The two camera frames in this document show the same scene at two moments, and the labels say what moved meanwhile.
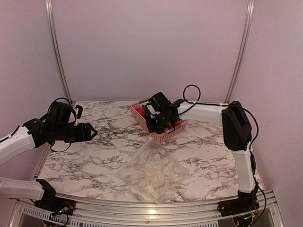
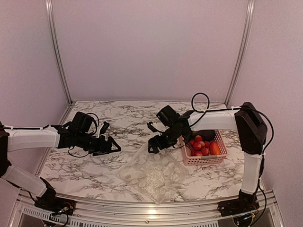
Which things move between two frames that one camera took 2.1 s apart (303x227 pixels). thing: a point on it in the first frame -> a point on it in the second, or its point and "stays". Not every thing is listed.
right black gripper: (152, 127) -> (151, 143)
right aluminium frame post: (250, 7) stays
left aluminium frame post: (57, 49) stays
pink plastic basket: (158, 137) -> (190, 160)
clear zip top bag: (153, 170) stays
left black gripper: (82, 134) -> (101, 148)
